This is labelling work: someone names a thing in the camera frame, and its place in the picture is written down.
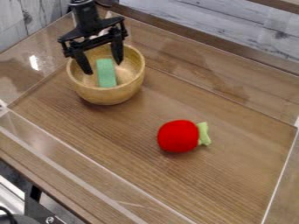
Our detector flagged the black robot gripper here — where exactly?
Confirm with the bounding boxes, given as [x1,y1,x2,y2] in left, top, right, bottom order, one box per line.
[58,0,129,75]

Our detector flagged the green rectangular block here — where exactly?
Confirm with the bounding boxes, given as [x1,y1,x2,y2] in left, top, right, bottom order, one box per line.
[97,59,118,88]

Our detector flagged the light wooden bowl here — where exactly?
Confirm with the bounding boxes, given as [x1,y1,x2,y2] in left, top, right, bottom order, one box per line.
[67,45,146,105]

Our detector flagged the red plush apple toy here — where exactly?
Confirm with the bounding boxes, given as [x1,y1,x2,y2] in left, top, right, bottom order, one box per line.
[157,120,211,153]

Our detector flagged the clear acrylic front barrier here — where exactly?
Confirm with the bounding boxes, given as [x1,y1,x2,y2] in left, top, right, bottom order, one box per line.
[0,101,197,224]

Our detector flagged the clear acrylic corner bracket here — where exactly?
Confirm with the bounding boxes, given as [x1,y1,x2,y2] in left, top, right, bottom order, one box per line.
[89,11,113,39]

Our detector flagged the black table leg bracket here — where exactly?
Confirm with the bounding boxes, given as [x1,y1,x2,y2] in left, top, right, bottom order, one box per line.
[25,185,66,224]

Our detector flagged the black cable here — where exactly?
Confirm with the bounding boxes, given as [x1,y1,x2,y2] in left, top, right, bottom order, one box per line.
[0,206,17,224]

